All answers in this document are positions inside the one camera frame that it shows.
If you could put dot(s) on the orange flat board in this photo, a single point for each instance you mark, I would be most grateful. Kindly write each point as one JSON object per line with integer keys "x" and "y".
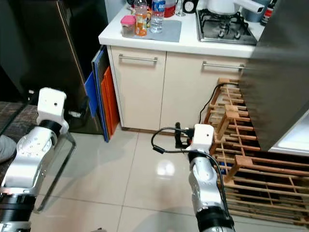
{"x": 110, "y": 101}

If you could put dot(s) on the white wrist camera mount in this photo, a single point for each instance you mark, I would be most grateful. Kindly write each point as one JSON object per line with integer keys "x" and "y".
{"x": 52, "y": 104}
{"x": 203, "y": 137}

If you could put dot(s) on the grey upholstered metal chair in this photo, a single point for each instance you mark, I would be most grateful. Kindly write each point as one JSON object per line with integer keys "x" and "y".
{"x": 12, "y": 116}

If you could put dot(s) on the orange drink bottle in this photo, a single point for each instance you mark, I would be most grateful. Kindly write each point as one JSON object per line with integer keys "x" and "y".
{"x": 141, "y": 24}

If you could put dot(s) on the wooden slatted rack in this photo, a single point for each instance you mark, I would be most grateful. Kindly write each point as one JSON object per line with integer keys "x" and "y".
{"x": 260, "y": 183}

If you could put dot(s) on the cream kitchen base cabinet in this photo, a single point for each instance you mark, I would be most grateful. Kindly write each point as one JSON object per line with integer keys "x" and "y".
{"x": 183, "y": 96}

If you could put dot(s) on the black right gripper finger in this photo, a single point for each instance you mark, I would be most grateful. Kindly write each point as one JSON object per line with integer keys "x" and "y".
{"x": 177, "y": 134}

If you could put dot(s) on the blue flat board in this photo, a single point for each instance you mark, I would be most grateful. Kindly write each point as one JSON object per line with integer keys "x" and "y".
{"x": 91, "y": 96}

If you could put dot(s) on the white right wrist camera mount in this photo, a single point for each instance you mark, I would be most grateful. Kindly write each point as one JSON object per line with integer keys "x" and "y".
{"x": 203, "y": 137}

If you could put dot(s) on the dark sauce bottle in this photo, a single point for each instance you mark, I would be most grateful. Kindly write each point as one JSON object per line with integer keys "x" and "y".
{"x": 268, "y": 12}

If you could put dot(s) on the clear stemmed glass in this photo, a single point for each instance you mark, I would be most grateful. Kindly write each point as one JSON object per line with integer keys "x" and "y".
{"x": 179, "y": 7}

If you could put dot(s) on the pink lidded clear container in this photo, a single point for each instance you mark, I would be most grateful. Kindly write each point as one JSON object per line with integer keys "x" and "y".
{"x": 128, "y": 28}

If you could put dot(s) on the red jar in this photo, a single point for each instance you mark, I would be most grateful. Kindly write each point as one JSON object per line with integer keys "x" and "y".
{"x": 170, "y": 7}

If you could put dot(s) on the grey counter mat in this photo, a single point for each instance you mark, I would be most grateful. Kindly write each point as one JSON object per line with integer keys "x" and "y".
{"x": 174, "y": 31}

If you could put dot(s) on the white topped side counter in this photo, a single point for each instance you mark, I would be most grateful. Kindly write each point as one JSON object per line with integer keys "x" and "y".
{"x": 294, "y": 140}

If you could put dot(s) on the black and white speaker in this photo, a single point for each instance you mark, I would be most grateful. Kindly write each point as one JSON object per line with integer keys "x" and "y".
{"x": 189, "y": 6}

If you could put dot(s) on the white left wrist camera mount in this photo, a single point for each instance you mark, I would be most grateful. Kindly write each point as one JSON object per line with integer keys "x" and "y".
{"x": 52, "y": 104}

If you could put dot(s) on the light grey cushion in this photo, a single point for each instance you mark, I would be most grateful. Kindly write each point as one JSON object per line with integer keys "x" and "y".
{"x": 7, "y": 149}

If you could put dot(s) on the dark grey mini fridge door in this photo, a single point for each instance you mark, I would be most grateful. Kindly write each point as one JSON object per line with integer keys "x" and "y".
{"x": 275, "y": 72}

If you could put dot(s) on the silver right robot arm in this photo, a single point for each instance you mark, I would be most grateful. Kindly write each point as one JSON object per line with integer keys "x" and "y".
{"x": 205, "y": 188}

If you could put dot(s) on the tall black refrigerator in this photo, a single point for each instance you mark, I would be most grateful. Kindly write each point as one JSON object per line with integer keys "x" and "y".
{"x": 38, "y": 48}

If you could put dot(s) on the steel gas stove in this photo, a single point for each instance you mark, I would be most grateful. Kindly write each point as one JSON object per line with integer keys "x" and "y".
{"x": 227, "y": 31}

